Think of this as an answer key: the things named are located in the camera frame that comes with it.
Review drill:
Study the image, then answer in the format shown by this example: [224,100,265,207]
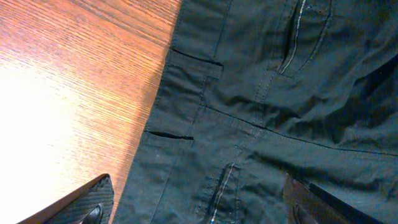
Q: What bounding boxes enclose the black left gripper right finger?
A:
[283,174,383,224]

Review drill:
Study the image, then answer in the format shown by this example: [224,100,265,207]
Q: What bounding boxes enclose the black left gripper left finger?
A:
[19,174,114,224]

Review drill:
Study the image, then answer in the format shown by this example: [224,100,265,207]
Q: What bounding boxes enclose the black shorts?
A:
[114,0,397,223]

